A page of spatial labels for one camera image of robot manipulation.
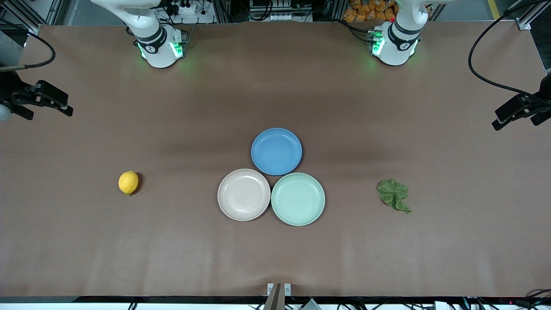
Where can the green lettuce leaf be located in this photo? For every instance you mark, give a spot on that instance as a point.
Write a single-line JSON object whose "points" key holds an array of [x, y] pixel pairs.
{"points": [[391, 191]]}

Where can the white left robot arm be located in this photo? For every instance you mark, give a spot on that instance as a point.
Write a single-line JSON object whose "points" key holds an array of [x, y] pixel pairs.
{"points": [[394, 47]]}

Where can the bag of oranges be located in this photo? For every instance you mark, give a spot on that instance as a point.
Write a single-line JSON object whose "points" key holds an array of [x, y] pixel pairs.
{"points": [[366, 10]]}

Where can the mint green plate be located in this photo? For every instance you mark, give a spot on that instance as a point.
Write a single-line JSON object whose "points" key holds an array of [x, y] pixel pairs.
{"points": [[298, 199]]}

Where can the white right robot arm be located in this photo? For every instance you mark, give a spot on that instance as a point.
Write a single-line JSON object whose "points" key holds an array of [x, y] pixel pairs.
{"points": [[155, 47]]}

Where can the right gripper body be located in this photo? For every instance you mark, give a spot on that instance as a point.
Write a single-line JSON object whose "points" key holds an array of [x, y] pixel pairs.
{"points": [[9, 91]]}

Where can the aluminium frame profile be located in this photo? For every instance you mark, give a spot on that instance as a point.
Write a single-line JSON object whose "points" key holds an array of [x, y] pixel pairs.
{"points": [[33, 29], [524, 23]]}

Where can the grey ribbed block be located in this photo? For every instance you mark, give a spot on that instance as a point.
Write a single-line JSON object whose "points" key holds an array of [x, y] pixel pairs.
{"points": [[311, 305]]}

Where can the dark electronics rack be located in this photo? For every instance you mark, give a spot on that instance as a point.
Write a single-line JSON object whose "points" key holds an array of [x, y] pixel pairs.
{"points": [[280, 8]]}

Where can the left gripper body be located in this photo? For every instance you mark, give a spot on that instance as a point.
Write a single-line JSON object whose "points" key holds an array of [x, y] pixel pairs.
{"points": [[543, 104]]}

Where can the brown camera mount post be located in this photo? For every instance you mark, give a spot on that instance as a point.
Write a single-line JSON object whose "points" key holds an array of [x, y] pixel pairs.
{"points": [[275, 297]]}

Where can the yellow lemon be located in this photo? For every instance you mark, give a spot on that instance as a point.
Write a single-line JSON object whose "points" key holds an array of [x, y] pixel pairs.
{"points": [[128, 183]]}

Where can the white panel with plugs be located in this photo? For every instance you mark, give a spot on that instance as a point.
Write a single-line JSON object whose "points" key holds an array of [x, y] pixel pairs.
{"points": [[202, 17]]}

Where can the beige plate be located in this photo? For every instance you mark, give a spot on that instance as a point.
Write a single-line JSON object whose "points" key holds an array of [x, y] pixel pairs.
{"points": [[243, 196]]}

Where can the blue plate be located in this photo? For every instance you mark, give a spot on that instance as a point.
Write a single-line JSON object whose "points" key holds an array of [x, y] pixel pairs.
{"points": [[275, 150]]}

